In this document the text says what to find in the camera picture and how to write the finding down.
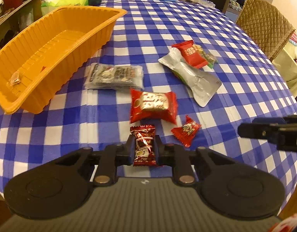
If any small red candy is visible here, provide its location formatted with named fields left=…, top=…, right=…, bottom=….
left=171, top=115, right=202, bottom=148

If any chair with brown quilted cover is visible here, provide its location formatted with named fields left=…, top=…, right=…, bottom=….
left=235, top=0, right=296, bottom=62

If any large red snack packet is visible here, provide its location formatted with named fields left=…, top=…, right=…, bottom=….
left=130, top=88, right=178, bottom=125

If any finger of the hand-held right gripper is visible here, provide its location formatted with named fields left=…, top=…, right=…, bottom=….
left=251, top=115, right=297, bottom=125
left=237, top=122, right=280, bottom=142

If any silver foil pouch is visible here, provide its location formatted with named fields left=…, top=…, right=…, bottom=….
left=158, top=46, right=222, bottom=107

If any sofa with pale yellow cover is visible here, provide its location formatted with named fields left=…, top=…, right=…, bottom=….
left=272, top=32, right=297, bottom=96

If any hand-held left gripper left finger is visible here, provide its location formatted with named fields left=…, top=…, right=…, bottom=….
left=51, top=134, right=136, bottom=187

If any blue white checkered tablecloth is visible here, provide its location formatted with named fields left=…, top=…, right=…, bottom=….
left=0, top=0, right=297, bottom=200

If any yellow green candy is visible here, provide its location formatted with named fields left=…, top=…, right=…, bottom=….
left=194, top=44, right=218, bottom=67

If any clear grey snack pack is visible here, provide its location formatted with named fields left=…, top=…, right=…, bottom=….
left=84, top=63, right=144, bottom=90

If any orange plastic tray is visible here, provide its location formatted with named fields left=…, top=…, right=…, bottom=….
left=0, top=6, right=128, bottom=114

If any small clear wrapper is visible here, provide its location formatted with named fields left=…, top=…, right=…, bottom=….
left=7, top=72, right=23, bottom=87

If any clear plastic packet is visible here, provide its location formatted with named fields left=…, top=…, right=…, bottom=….
left=198, top=0, right=216, bottom=8

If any red pillow snack packet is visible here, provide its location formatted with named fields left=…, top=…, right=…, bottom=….
left=172, top=40, right=208, bottom=69

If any dark red candy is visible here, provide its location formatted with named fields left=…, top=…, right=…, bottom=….
left=130, top=125, right=157, bottom=167

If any wooden shelf unit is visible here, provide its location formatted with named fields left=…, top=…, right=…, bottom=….
left=0, top=0, right=46, bottom=52

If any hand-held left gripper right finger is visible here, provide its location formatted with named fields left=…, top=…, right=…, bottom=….
left=155, top=135, right=238, bottom=186

